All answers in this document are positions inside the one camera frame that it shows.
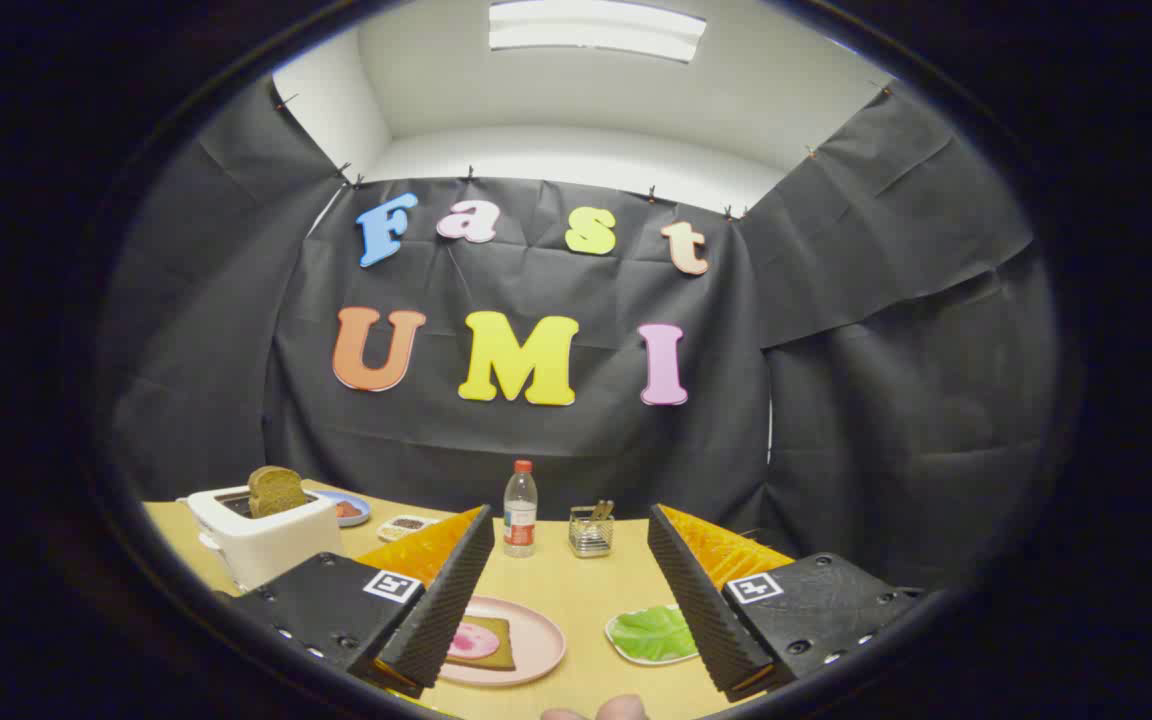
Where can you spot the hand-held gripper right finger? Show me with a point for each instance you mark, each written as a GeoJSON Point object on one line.
{"type": "Point", "coordinates": [696, 600]}

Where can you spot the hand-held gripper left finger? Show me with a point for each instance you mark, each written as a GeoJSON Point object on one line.
{"type": "Point", "coordinates": [446, 600]}

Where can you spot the green lettuce leaf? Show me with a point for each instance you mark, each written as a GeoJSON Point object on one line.
{"type": "Point", "coordinates": [656, 632]}

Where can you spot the brown toast slice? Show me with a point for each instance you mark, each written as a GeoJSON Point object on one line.
{"type": "Point", "coordinates": [276, 492]}

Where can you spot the pink ham slice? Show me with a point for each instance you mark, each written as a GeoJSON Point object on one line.
{"type": "Point", "coordinates": [476, 640]}

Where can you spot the bread slice under ham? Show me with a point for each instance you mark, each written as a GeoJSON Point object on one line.
{"type": "Point", "coordinates": [502, 628]}

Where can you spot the white square plate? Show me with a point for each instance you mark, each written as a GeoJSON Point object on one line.
{"type": "Point", "coordinates": [648, 661]}

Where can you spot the white divided grain dish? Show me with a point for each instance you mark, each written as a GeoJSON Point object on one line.
{"type": "Point", "coordinates": [406, 523]}

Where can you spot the pink round plate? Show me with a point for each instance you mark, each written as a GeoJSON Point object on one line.
{"type": "Point", "coordinates": [536, 640]}

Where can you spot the clear red-capped water bottle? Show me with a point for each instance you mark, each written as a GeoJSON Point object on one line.
{"type": "Point", "coordinates": [520, 520]}

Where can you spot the metal mesh utensil holder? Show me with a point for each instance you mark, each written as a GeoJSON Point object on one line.
{"type": "Point", "coordinates": [591, 537]}

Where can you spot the red meat pieces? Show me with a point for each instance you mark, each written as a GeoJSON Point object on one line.
{"type": "Point", "coordinates": [347, 510]}

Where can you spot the small blue plate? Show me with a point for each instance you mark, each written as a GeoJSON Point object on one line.
{"type": "Point", "coordinates": [331, 497]}

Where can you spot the white toaster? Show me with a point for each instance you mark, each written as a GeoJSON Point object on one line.
{"type": "Point", "coordinates": [276, 545]}

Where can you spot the ceiling light panel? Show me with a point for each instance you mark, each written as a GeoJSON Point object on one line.
{"type": "Point", "coordinates": [596, 28]}

